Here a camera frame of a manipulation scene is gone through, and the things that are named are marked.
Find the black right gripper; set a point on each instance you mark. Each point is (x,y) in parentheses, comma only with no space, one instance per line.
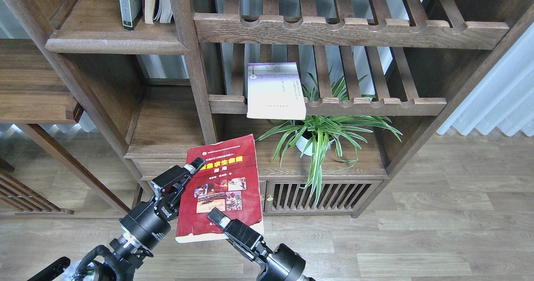
(283,264)

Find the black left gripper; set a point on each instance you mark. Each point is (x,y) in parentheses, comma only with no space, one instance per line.
(147,224)

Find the red cover book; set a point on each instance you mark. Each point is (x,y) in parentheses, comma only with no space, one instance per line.
(229,181)

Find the green and grey book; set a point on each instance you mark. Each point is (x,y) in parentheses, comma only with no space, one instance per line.
(131,11)

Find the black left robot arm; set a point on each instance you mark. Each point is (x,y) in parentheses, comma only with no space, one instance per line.
(102,263)

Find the upright books on shelf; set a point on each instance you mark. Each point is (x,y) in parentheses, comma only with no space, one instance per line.
(157,10)

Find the white plant pot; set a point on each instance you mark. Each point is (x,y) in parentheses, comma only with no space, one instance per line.
(305,145)

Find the green spider plant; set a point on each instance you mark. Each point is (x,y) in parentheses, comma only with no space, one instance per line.
(351,128)

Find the pale lavender book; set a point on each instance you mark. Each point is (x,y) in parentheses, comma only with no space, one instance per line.
(274,92)

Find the wooden side furniture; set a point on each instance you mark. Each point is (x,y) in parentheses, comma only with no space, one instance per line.
(36,185)

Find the dark wooden bookshelf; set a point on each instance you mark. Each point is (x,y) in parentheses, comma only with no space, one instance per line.
(158,90)

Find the white curtain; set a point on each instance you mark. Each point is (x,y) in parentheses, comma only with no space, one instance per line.
(504,99)

